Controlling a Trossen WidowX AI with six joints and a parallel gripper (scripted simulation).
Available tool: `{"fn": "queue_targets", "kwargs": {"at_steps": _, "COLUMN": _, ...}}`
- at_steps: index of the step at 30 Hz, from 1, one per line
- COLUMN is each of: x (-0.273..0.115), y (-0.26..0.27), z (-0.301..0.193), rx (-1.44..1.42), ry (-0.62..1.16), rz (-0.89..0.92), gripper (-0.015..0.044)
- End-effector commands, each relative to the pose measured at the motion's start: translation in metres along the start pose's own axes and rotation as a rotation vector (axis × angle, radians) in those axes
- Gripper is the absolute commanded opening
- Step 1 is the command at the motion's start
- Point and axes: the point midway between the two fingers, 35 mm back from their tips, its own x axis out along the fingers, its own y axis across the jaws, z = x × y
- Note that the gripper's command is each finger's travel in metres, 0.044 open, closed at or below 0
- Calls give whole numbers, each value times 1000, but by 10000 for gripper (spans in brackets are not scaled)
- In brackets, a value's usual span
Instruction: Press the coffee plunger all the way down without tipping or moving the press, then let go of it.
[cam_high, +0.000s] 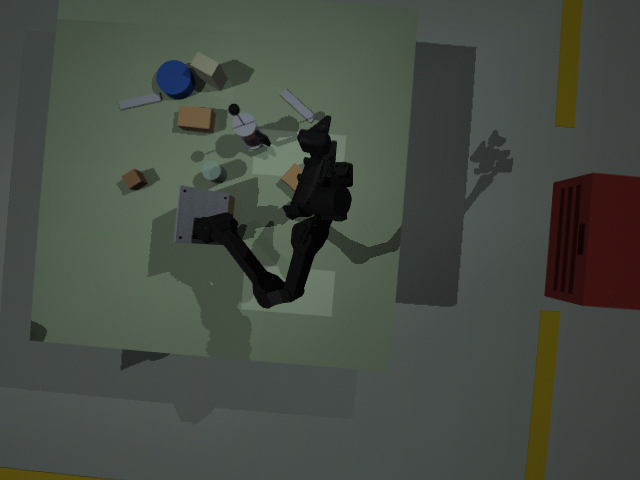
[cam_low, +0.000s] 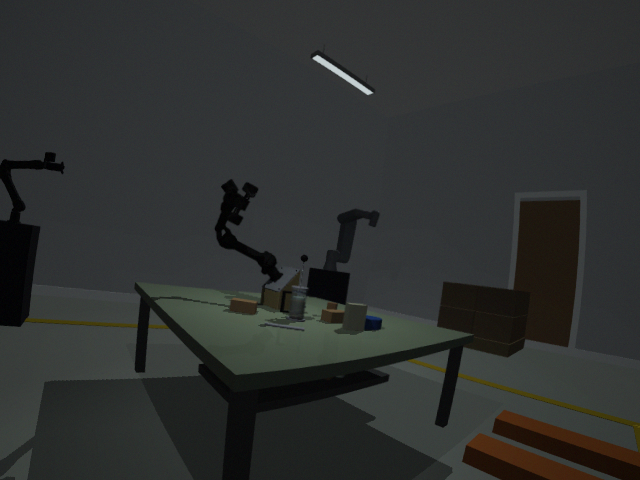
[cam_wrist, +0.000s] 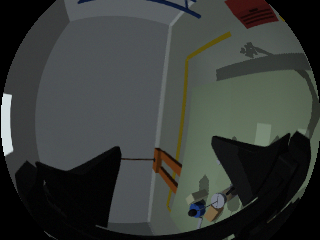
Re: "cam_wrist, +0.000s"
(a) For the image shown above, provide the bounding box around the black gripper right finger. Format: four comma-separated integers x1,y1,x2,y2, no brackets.
211,132,291,207

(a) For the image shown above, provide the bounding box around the dark blue cylinder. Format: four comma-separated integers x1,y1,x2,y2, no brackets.
189,201,205,217

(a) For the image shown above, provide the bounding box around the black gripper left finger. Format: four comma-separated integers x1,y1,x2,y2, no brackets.
35,145,121,228

